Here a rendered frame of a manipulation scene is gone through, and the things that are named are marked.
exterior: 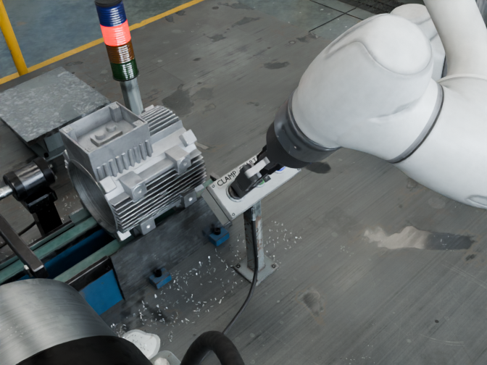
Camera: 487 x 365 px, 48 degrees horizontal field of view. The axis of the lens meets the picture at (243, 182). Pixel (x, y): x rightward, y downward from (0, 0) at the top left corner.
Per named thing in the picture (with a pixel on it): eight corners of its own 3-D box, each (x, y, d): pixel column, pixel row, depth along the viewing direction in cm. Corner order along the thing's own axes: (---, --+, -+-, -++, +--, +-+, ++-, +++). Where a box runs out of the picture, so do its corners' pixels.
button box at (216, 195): (222, 227, 94) (233, 219, 89) (199, 193, 94) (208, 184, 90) (290, 179, 102) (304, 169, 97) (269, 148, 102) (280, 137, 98)
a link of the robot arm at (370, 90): (273, 128, 61) (369, 179, 64) (345, 56, 47) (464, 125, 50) (300, 57, 66) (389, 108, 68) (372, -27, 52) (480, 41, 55)
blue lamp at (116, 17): (109, 30, 117) (104, 10, 114) (94, 22, 121) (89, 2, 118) (132, 20, 120) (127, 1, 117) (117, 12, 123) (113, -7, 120)
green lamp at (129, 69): (122, 83, 126) (118, 66, 123) (108, 74, 130) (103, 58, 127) (143, 73, 129) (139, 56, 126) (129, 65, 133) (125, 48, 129)
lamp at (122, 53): (118, 66, 123) (114, 48, 120) (103, 58, 127) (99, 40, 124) (139, 56, 126) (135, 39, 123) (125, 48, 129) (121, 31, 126)
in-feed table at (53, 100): (42, 178, 138) (27, 142, 130) (-3, 135, 154) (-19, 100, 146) (120, 136, 150) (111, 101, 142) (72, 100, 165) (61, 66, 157)
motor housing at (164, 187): (130, 258, 101) (107, 182, 88) (79, 208, 112) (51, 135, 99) (211, 203, 110) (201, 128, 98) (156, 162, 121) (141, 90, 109)
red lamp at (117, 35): (114, 48, 120) (109, 30, 117) (99, 40, 124) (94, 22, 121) (135, 39, 123) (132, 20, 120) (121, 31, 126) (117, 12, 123)
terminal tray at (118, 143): (99, 187, 93) (88, 155, 88) (68, 160, 99) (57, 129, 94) (155, 155, 99) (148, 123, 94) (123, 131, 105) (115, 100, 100)
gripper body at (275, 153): (308, 95, 72) (279, 124, 80) (262, 123, 68) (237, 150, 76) (341, 140, 71) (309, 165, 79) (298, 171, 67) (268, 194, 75)
